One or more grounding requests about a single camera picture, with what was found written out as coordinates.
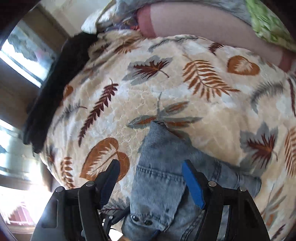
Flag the blue denim jeans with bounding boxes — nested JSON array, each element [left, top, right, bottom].
[[122, 121, 261, 240]]

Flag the leaf-print beige blanket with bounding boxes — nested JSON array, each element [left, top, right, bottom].
[[41, 30, 295, 240]]

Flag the black cloth at left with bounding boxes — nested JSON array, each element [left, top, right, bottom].
[[23, 32, 98, 154]]

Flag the stained glass wooden door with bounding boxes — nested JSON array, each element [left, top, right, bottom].
[[1, 3, 68, 240]]

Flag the white crumpled cloth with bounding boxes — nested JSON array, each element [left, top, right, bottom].
[[81, 0, 120, 34]]

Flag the purple printed item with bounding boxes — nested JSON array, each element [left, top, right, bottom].
[[105, 16, 139, 32]]

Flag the green patterned folded cloth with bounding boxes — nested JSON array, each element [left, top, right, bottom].
[[246, 0, 295, 52]]

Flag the grey quilted pillow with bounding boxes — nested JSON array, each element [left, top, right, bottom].
[[115, 1, 251, 25]]

